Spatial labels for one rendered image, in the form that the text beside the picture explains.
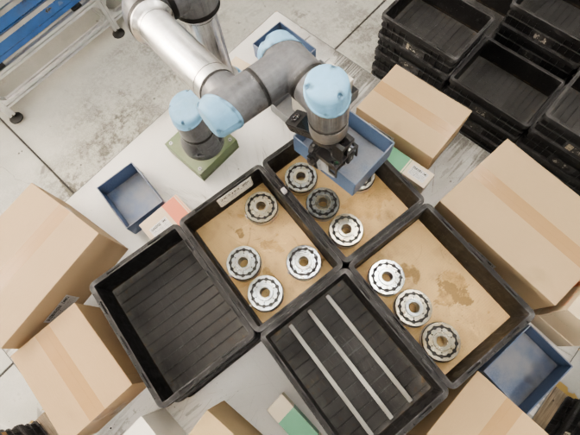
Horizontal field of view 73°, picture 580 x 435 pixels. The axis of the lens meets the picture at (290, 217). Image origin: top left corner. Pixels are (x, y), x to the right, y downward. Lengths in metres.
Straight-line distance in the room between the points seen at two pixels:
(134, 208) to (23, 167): 1.36
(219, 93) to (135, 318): 0.80
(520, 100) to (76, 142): 2.39
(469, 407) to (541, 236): 0.50
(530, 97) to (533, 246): 1.07
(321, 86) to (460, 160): 0.96
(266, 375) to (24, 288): 0.75
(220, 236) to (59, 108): 1.84
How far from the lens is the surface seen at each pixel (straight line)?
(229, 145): 1.44
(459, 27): 2.18
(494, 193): 1.29
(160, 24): 0.87
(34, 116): 2.94
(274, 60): 0.71
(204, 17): 1.05
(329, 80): 0.66
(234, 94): 0.68
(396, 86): 1.44
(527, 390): 1.44
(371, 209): 1.25
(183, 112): 1.27
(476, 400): 1.21
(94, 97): 2.81
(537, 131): 1.97
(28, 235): 1.43
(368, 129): 1.03
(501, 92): 2.16
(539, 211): 1.32
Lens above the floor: 1.99
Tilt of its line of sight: 71 degrees down
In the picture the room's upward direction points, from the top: 11 degrees counter-clockwise
